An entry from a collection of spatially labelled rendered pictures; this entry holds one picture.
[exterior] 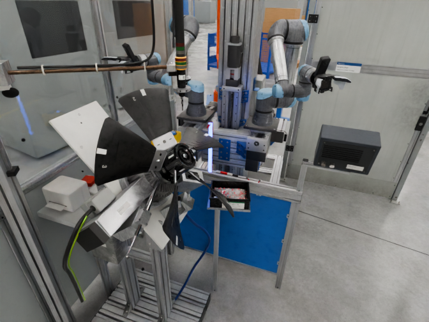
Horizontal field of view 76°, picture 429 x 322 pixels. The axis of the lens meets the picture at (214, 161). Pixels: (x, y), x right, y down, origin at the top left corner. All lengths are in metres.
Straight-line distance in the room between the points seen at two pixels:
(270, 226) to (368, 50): 1.75
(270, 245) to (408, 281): 1.15
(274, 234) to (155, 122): 1.08
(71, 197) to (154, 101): 0.62
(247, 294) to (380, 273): 1.05
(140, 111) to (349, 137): 0.95
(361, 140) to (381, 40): 1.52
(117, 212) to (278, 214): 1.03
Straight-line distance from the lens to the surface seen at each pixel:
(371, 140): 1.44
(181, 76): 1.10
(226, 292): 2.14
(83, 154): 1.21
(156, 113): 1.22
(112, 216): 1.03
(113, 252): 1.48
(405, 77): 2.92
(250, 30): 2.01
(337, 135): 1.42
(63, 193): 1.49
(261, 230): 1.86
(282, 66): 1.67
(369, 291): 2.44
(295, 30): 1.82
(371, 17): 2.80
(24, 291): 1.84
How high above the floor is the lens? 1.78
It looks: 31 degrees down
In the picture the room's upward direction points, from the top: 1 degrees clockwise
